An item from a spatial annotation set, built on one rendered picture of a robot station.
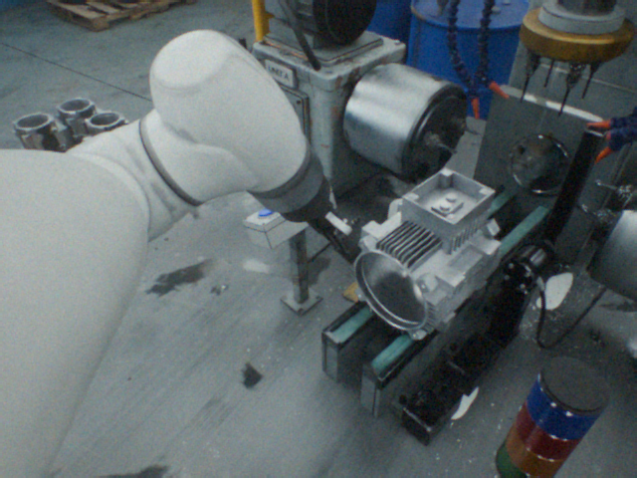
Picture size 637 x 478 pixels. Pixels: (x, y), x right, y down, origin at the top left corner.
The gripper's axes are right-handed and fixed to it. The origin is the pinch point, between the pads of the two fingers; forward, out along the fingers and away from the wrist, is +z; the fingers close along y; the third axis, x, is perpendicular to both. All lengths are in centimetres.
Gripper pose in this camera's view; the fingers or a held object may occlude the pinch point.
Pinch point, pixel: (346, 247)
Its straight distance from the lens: 75.3
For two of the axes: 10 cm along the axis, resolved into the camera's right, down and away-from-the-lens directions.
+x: -6.1, 7.9, -1.2
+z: 3.5, 4.0, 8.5
